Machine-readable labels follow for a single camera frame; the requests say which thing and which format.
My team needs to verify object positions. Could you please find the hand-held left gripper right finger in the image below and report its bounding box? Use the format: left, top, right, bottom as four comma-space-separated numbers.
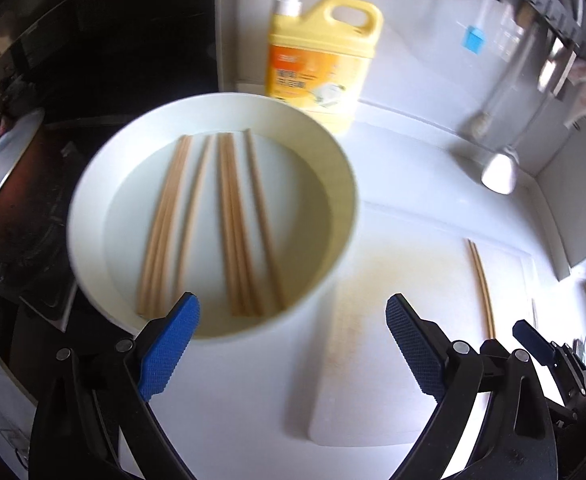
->
385, 294, 559, 480

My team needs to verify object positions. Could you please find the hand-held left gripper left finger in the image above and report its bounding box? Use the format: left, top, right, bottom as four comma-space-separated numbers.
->
30, 291, 201, 480

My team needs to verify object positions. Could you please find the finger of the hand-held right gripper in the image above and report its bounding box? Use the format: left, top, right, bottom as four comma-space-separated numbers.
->
512, 319, 561, 368

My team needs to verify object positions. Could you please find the wooden chopstick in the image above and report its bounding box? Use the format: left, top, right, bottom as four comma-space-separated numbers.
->
217, 133, 239, 317
244, 129, 286, 310
470, 241, 496, 340
137, 135, 185, 317
467, 238, 491, 340
229, 133, 264, 316
147, 135, 190, 317
175, 134, 215, 297
157, 136, 195, 318
223, 133, 250, 317

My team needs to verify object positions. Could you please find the white round basin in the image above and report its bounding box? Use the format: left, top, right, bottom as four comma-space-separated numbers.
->
67, 91, 363, 343

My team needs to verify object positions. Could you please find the white cutting board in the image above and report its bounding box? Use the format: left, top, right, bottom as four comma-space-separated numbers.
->
308, 200, 538, 448

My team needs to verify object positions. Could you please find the black stove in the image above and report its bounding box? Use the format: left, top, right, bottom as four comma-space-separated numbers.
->
0, 240, 78, 333

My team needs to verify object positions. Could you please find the pot with metal lid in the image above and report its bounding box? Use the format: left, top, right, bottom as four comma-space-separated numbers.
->
0, 107, 88, 261

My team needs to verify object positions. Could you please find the white cloth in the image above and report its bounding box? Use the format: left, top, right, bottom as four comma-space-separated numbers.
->
563, 57, 586, 131

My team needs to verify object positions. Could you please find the blue silicone brush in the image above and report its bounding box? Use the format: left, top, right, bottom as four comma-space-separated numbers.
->
463, 0, 499, 56

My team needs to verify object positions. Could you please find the yellow dish soap bottle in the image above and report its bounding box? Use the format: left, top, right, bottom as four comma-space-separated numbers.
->
259, 0, 385, 136

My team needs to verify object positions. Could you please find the clear handled bottle brush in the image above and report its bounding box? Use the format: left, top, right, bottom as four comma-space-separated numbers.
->
466, 25, 539, 141

